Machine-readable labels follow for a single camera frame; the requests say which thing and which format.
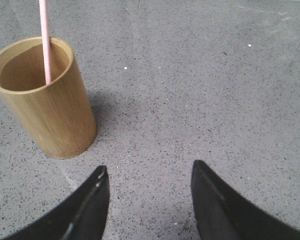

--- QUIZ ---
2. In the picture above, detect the pink chopstick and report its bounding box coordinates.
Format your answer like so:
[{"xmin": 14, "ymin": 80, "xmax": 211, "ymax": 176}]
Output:
[{"xmin": 39, "ymin": 0, "xmax": 52, "ymax": 85}]

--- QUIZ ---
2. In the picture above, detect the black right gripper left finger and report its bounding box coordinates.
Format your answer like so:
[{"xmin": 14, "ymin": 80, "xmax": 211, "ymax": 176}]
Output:
[{"xmin": 5, "ymin": 165, "xmax": 110, "ymax": 240}]

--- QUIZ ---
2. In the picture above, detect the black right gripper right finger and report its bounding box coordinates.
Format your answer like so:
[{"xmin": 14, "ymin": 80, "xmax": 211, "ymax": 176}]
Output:
[{"xmin": 191, "ymin": 160, "xmax": 300, "ymax": 240}]

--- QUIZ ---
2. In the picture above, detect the bamboo wooden cup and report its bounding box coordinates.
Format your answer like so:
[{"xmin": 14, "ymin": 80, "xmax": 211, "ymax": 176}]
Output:
[{"xmin": 0, "ymin": 36, "xmax": 97, "ymax": 159}]

